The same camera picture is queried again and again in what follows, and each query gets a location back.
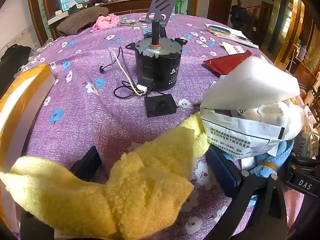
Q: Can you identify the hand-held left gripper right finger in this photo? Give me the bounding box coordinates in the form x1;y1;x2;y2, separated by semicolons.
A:
206;146;288;240

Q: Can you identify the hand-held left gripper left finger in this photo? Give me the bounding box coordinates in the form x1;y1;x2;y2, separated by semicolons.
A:
69;145;103;182

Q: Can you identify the white printed packet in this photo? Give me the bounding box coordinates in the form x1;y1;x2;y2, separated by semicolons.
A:
201;107;287;159

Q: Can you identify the blue towel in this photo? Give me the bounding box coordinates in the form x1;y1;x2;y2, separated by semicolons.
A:
240;140;295;205

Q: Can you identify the yellow fluffy towel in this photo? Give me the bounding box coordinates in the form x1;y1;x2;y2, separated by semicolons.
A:
0;112;210;239

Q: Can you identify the white foam piece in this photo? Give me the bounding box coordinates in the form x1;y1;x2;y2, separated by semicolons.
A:
201;54;300;110

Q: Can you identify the cardboard box with yellow tape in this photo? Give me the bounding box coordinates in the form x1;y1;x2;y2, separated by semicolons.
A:
0;63;55;228

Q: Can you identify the purple floral tablecloth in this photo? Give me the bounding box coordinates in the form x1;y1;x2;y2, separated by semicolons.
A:
24;12;300;240

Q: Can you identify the white plastic bag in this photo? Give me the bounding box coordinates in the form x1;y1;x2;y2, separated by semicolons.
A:
300;105;320;157

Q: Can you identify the black square adapter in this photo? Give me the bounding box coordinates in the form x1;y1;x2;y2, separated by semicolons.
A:
144;94;178;118

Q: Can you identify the red envelope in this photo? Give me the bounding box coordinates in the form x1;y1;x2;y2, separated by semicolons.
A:
202;50;253;77

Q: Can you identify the black electric motor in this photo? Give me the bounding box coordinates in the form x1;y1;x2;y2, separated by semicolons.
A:
126;20;188;92

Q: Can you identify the white packet with red print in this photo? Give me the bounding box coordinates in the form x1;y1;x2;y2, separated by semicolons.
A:
221;41;247;55

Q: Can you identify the stack of booklets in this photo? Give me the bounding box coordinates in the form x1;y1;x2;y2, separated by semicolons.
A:
205;23;259;49

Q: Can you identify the pink cloth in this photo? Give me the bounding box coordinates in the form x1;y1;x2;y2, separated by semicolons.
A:
92;14;120;31

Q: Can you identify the brown knit cloth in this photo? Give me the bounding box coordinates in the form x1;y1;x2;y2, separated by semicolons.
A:
56;6;109;36

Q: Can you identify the clear bag of small parts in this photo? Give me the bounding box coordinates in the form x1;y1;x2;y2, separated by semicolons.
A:
119;17;141;27

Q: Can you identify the dark jacket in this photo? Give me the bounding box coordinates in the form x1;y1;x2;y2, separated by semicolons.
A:
230;0;249;30

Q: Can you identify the wooden stair railing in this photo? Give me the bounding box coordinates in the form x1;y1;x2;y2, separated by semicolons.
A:
246;1;273;43

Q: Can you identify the wooden sideboard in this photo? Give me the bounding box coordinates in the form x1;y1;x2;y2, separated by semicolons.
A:
47;0;155;40

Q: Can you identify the wooden door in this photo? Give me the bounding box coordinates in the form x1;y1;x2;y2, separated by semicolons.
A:
207;0;234;25

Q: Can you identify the black wire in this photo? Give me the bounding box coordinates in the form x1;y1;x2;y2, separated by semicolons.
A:
100;47;150;99

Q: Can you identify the white wire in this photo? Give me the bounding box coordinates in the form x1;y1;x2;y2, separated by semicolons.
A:
109;51;148;96

